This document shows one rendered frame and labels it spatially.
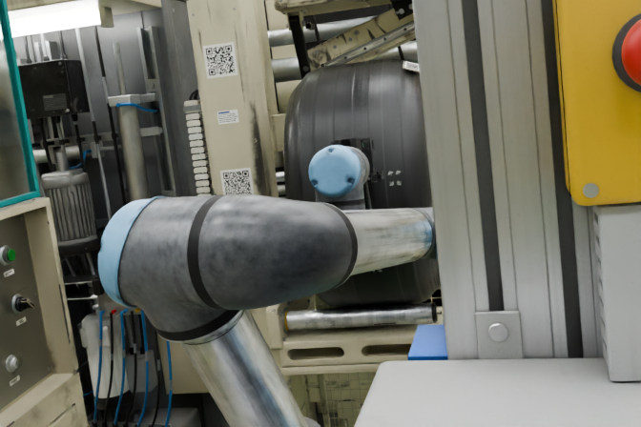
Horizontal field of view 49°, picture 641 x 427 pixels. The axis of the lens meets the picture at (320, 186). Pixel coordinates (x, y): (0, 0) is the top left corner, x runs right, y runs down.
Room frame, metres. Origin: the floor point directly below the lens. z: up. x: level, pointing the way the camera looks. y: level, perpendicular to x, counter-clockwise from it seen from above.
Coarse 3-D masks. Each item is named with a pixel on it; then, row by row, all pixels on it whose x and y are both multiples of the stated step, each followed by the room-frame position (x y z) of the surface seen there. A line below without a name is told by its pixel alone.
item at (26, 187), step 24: (0, 0) 1.40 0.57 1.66; (0, 24) 1.39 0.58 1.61; (0, 48) 1.38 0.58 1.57; (0, 72) 1.36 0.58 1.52; (0, 96) 1.35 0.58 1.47; (0, 120) 1.34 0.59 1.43; (24, 120) 1.40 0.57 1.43; (0, 144) 1.33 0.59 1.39; (24, 144) 1.40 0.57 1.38; (0, 168) 1.31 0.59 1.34; (24, 168) 1.38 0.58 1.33; (0, 192) 1.30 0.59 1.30; (24, 192) 1.37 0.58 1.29
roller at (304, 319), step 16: (400, 304) 1.51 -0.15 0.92; (416, 304) 1.50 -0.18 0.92; (432, 304) 1.49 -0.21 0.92; (288, 320) 1.54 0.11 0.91; (304, 320) 1.53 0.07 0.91; (320, 320) 1.52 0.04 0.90; (336, 320) 1.51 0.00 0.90; (352, 320) 1.51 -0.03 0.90; (368, 320) 1.50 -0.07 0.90; (384, 320) 1.49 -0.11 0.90; (400, 320) 1.49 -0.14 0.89; (416, 320) 1.48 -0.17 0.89; (432, 320) 1.48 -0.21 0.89
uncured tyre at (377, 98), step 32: (352, 64) 1.61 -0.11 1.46; (384, 64) 1.55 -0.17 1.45; (320, 96) 1.48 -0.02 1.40; (352, 96) 1.46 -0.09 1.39; (384, 96) 1.44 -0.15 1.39; (416, 96) 1.47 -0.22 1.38; (288, 128) 1.48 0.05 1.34; (320, 128) 1.43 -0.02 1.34; (352, 128) 1.41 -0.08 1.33; (384, 128) 1.40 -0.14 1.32; (416, 128) 1.41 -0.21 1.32; (288, 160) 1.44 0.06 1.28; (384, 160) 1.37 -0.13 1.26; (416, 160) 1.38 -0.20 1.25; (288, 192) 1.43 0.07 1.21; (384, 192) 1.36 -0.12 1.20; (416, 192) 1.37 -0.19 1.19; (352, 288) 1.45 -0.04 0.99; (384, 288) 1.44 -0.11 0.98; (416, 288) 1.44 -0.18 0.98
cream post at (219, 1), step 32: (192, 0) 1.64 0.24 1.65; (224, 0) 1.63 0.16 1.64; (192, 32) 1.64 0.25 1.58; (224, 32) 1.63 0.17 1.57; (256, 32) 1.72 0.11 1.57; (256, 64) 1.69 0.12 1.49; (224, 96) 1.63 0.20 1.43; (256, 96) 1.65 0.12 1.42; (224, 128) 1.63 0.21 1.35; (256, 128) 1.62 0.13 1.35; (224, 160) 1.64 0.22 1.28; (256, 160) 1.62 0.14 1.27; (256, 192) 1.62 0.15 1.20; (256, 320) 1.63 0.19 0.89; (288, 384) 1.62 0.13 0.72
